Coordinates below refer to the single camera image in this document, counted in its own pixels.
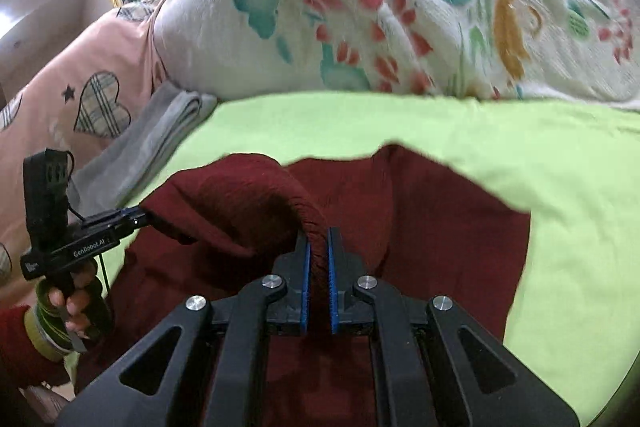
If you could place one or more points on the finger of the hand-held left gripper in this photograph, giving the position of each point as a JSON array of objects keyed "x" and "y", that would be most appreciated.
[{"x": 134, "y": 219}]

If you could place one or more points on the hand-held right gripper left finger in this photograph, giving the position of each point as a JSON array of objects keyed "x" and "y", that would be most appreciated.
[{"x": 305, "y": 287}]

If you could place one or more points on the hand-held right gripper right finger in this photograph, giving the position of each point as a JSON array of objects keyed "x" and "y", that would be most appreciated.
[{"x": 334, "y": 287}]

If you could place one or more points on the maroon knit sweater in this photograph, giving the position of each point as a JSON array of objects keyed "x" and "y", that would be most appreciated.
[{"x": 425, "y": 232}]

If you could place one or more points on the person's left forearm red sleeve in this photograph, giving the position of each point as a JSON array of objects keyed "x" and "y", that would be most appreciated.
[{"x": 20, "y": 342}]

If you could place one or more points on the person's left hand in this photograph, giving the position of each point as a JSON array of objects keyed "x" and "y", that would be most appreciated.
[{"x": 77, "y": 307}]

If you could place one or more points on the pink quilt with plaid hearts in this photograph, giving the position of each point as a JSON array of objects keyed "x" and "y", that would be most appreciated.
[{"x": 50, "y": 132}]

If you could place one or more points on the grey folded towel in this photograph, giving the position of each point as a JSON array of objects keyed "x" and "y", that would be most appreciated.
[{"x": 140, "y": 142}]

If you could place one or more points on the light green bed sheet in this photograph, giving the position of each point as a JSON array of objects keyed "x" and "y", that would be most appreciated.
[{"x": 550, "y": 207}]

